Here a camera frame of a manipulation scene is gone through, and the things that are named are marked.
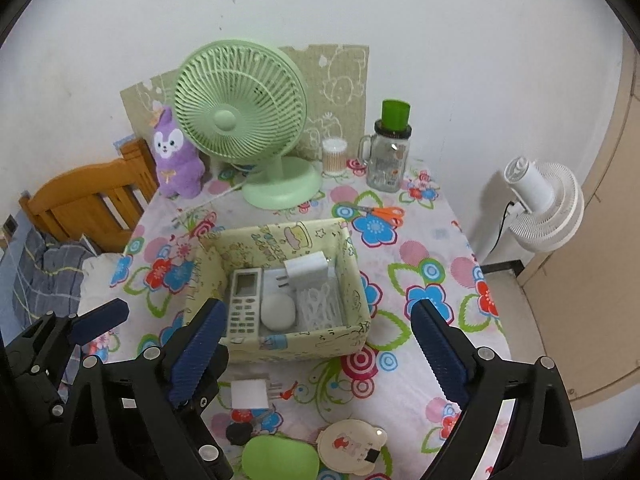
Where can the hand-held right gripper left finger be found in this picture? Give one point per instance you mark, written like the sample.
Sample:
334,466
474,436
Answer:
197,350

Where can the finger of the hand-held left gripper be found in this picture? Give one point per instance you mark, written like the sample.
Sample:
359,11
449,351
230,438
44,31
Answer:
210,435
100,320

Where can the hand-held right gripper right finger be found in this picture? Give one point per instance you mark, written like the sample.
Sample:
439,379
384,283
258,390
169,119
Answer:
440,350

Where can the small black round object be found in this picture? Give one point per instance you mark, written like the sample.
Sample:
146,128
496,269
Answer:
237,434

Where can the white power adapter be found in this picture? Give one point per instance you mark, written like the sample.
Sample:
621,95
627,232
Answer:
247,392
310,270

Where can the white remote control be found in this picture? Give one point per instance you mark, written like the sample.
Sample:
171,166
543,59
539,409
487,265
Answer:
242,310

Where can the green rounded case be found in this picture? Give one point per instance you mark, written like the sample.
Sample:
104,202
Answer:
280,457

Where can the white round case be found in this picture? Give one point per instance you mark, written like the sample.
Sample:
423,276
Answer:
277,312

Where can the cartoon print storage box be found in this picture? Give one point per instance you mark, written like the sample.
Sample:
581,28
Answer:
300,342

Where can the clear box of white picks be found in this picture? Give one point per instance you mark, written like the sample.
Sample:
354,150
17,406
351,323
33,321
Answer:
317,307

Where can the cream round cartoon mirror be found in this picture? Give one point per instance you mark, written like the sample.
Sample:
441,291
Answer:
350,445

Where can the grey plaid blanket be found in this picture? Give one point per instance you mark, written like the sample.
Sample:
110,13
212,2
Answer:
55,265

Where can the grey flat object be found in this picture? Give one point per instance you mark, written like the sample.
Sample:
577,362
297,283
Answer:
89,243

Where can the floral tablecloth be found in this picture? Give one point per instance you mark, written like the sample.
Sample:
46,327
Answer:
425,240

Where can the beige door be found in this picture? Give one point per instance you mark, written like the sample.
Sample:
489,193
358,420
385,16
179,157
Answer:
590,285

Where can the purple plush bunny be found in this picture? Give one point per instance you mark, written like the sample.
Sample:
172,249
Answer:
177,170

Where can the blue patterned paper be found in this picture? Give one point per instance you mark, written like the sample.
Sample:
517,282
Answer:
122,144

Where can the white floor fan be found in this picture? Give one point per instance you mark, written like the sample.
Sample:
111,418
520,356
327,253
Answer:
535,190

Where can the glass mug jar green lid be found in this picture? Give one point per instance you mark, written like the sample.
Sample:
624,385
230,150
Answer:
387,160

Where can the cotton swab container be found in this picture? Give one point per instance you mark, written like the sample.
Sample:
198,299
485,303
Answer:
334,157

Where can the green desk fan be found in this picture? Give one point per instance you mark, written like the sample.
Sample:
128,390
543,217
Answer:
225,120

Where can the cartoon print cardboard sheet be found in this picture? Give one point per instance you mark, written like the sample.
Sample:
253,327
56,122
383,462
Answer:
340,90

